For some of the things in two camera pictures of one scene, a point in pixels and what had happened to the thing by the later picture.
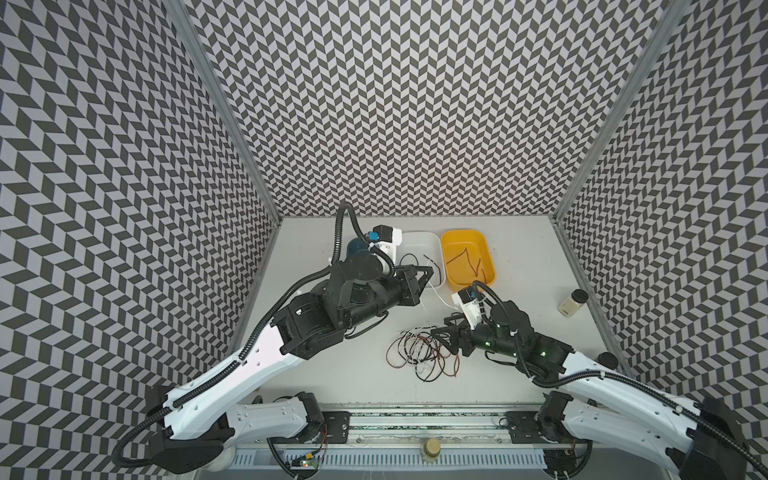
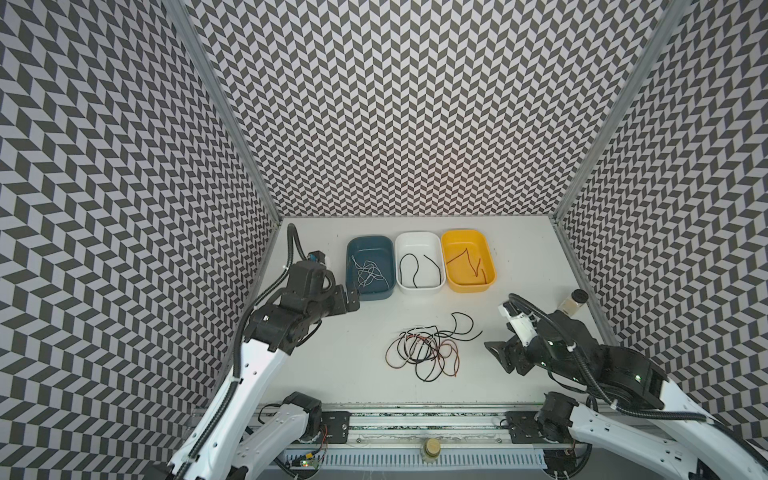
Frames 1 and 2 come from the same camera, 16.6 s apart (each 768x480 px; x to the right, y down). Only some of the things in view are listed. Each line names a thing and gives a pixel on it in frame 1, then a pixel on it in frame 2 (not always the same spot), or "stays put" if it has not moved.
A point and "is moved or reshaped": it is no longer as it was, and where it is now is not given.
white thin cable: (456, 308) is moved or reshaped
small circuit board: (305, 462) stays put
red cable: (479, 263) stays put
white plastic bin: (423, 249) stays put
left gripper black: (423, 278) → (339, 302)
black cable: (440, 272) stays put
